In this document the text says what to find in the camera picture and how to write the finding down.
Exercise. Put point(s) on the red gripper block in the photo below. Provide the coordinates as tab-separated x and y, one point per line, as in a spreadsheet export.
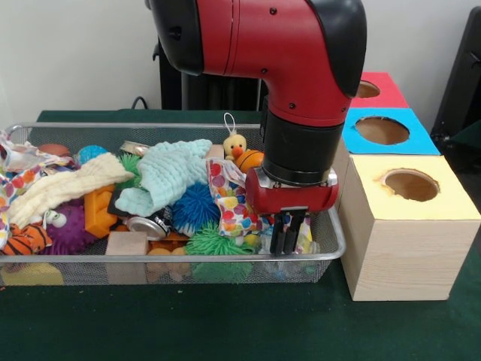
293	197

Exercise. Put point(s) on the clear plastic bottle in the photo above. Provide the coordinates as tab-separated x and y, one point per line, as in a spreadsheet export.
264	242

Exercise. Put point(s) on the colourful polka-dot cloth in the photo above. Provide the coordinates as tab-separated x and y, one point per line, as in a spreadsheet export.
229	203

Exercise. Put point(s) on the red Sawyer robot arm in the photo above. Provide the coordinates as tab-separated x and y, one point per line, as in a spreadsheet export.
263	45

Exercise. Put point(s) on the wooden box with three holes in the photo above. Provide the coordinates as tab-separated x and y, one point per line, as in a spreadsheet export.
406	256

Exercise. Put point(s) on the shallow clear mesh bin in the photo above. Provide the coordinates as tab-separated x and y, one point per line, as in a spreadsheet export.
150	271

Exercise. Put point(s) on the small orange basketball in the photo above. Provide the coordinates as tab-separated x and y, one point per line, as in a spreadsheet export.
250	159

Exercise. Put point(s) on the yellow duck toy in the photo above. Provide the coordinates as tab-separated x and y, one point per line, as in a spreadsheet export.
234	144

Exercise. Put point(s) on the dark green tablecloth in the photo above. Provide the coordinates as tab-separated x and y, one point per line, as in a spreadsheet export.
225	323

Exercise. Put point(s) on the mint green knit cloth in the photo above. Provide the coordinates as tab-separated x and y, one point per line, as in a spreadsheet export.
169	173

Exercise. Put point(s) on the black drink can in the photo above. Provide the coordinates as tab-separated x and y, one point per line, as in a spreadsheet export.
150	224

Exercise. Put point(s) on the green spiky ball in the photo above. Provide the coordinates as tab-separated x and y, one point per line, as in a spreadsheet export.
129	162

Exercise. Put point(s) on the dark green side table cloth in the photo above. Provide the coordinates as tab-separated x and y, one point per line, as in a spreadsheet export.
467	135

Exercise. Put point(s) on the cream cloth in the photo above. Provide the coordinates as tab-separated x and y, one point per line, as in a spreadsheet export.
68	188

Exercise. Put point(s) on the black floor stand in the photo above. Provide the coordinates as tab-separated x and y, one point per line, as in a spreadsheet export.
462	83

